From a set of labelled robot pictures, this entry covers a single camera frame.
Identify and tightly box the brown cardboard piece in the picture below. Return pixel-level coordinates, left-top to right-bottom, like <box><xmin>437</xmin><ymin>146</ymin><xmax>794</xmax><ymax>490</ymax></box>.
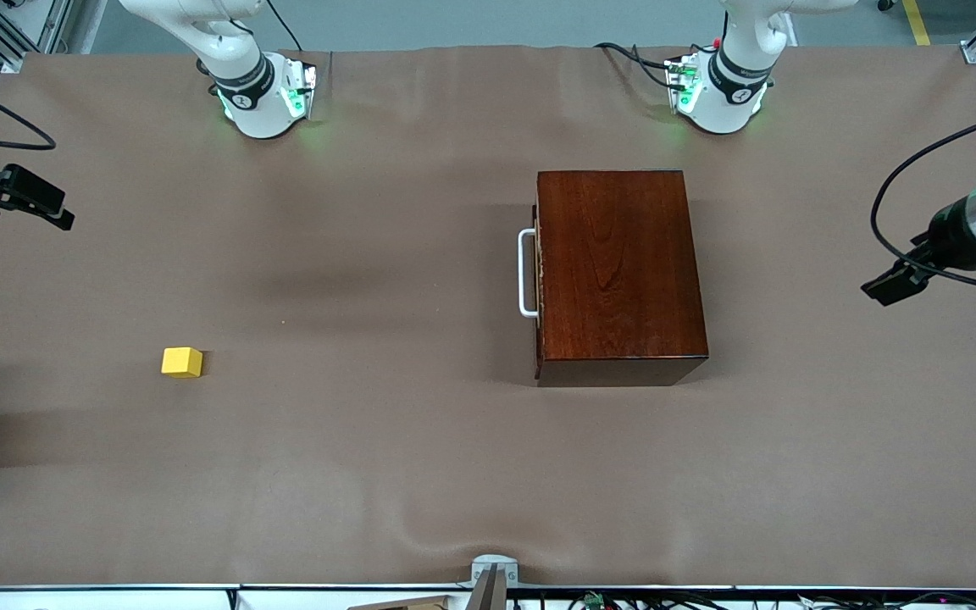
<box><xmin>348</xmin><ymin>595</ymin><xmax>455</xmax><ymax>610</ymax></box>

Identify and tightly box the large table cover cloth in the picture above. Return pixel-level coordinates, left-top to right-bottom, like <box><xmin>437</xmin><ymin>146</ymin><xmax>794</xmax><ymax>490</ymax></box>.
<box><xmin>0</xmin><ymin>47</ymin><xmax>976</xmax><ymax>590</ymax></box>

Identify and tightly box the white table edge rail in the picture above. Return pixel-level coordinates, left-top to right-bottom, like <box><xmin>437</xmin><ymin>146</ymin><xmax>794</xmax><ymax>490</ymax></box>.
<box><xmin>0</xmin><ymin>583</ymin><xmax>976</xmax><ymax>610</ymax></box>

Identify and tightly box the grey metal mount bracket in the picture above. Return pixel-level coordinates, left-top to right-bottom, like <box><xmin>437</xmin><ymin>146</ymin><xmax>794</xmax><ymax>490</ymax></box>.
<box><xmin>469</xmin><ymin>555</ymin><xmax>519</xmax><ymax>610</ymax></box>

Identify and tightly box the black arm base cable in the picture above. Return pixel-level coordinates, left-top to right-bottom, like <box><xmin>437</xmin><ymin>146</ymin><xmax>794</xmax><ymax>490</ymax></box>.
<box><xmin>263</xmin><ymin>0</ymin><xmax>298</xmax><ymax>52</ymax></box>
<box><xmin>594</xmin><ymin>41</ymin><xmax>692</xmax><ymax>92</ymax></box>

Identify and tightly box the dark red-brown wooden cabinet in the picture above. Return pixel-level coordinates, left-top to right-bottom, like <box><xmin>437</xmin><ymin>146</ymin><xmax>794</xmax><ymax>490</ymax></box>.
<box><xmin>534</xmin><ymin>169</ymin><xmax>710</xmax><ymax>388</ymax></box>

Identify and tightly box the aluminium extrusion frame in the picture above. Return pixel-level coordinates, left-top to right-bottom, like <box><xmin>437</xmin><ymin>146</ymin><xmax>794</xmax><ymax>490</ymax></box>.
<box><xmin>0</xmin><ymin>0</ymin><xmax>74</xmax><ymax>70</ymax></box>

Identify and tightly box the yellow cube block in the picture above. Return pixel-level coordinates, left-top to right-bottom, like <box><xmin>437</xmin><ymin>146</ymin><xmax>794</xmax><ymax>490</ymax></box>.
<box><xmin>161</xmin><ymin>347</ymin><xmax>204</xmax><ymax>379</ymax></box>

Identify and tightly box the white metal drawer handle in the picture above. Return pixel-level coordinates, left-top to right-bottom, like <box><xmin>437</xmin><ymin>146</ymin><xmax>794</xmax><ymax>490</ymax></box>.
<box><xmin>517</xmin><ymin>229</ymin><xmax>540</xmax><ymax>320</ymax></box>

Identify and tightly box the yellow floor marking tape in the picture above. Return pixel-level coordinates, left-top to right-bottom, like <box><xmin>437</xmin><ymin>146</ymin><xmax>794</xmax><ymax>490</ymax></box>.
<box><xmin>901</xmin><ymin>0</ymin><xmax>934</xmax><ymax>47</ymax></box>

